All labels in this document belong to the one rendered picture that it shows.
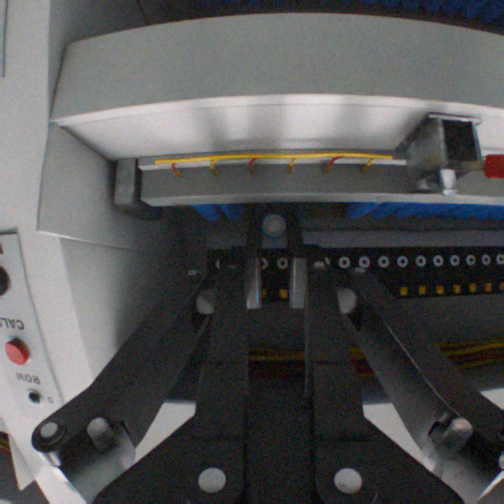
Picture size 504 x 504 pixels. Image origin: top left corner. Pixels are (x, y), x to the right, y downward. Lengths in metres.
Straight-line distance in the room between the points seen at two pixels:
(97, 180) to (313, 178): 0.12
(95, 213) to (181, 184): 0.05
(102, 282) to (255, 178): 0.11
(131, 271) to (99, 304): 0.05
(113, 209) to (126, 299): 0.06
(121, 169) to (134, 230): 0.05
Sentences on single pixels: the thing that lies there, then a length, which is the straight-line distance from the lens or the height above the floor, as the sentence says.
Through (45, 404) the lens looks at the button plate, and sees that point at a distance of 0.22.
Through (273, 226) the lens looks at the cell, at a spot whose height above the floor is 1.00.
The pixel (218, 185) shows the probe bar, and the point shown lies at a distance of 0.17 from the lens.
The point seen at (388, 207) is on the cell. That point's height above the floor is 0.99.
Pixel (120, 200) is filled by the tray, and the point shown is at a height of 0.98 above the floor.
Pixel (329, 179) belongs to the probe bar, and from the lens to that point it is 0.17.
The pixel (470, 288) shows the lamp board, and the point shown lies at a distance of 0.37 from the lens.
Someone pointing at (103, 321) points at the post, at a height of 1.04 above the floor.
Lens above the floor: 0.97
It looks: 14 degrees up
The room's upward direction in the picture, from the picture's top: 178 degrees clockwise
